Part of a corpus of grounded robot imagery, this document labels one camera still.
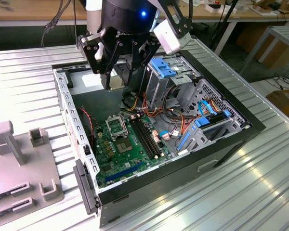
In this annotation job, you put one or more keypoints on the grey optical drive cage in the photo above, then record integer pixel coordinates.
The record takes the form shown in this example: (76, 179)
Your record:
(156, 84)

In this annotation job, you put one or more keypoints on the black RAM slot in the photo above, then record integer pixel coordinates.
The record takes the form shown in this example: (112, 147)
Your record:
(153, 138)
(149, 138)
(141, 138)
(145, 138)

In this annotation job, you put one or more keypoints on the blue expansion slot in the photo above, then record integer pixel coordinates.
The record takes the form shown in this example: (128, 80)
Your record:
(124, 172)

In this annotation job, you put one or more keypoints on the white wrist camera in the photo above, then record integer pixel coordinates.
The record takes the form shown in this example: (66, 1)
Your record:
(171, 36)

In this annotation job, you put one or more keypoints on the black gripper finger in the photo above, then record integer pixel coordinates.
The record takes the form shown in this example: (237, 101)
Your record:
(137, 55)
(89, 54)

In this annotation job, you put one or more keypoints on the grey power supply unit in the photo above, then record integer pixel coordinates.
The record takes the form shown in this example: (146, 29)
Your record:
(96, 103)

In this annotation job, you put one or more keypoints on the small white box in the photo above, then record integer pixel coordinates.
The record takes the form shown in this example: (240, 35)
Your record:
(213, 9)

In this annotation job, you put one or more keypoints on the hard disk in blue carrier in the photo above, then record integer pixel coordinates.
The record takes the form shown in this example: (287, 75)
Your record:
(202, 122)

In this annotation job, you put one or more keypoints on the blue plastic drive latch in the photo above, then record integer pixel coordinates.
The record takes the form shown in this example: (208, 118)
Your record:
(163, 68)

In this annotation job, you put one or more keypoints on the metal frame table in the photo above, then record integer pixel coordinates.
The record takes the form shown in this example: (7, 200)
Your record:
(283, 30)

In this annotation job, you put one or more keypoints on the grey parts rack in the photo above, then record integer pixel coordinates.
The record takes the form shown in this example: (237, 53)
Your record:
(21, 175)

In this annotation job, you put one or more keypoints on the green motherboard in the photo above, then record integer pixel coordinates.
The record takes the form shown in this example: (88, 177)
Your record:
(125, 158)

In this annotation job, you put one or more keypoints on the brown cardboard box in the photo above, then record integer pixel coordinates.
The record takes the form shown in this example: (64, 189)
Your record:
(284, 103)

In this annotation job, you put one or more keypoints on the black plastic case latch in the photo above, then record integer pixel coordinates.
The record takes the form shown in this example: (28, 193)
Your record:
(84, 187)

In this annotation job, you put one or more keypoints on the grey disk bay cage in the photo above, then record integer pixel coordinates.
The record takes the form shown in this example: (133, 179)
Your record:
(202, 139)

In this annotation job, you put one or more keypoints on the square chipset chip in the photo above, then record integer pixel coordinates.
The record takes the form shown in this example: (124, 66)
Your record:
(127, 165)

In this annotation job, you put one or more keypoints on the wooden desk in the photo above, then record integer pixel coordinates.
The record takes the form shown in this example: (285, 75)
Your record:
(4, 15)

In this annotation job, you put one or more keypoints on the CPU socket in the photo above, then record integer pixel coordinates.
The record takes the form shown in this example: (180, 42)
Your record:
(123, 145)

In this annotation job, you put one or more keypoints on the black PC case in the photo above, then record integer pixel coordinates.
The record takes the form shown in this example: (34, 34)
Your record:
(159, 183)

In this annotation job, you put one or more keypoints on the white plug connector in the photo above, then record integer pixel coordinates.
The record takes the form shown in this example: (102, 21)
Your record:
(166, 137)

